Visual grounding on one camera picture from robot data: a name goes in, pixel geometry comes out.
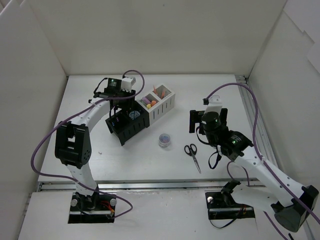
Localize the white two-slot organizer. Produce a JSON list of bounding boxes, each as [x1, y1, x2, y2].
[[137, 84, 176, 125]]

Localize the black two-slot organizer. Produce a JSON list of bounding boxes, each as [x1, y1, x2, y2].
[[105, 101, 150, 146]]

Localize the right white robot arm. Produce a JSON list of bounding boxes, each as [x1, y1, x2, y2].
[[189, 108, 319, 233]]

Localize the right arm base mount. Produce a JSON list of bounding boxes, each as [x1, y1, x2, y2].
[[205, 180, 256, 230]]

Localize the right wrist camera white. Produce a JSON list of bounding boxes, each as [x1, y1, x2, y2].
[[203, 95, 223, 115]]

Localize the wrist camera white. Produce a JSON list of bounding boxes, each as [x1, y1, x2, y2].
[[203, 95, 223, 115], [120, 76, 136, 92]]

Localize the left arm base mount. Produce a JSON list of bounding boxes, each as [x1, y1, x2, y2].
[[68, 192, 117, 224]]

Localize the black handled scissors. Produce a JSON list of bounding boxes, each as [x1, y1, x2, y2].
[[184, 143, 202, 174]]

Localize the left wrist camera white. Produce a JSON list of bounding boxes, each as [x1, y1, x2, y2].
[[120, 76, 136, 92]]

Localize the purple highlighter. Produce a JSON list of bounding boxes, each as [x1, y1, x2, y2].
[[141, 97, 151, 105]]

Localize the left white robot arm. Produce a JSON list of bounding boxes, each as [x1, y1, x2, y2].
[[54, 76, 136, 210]]

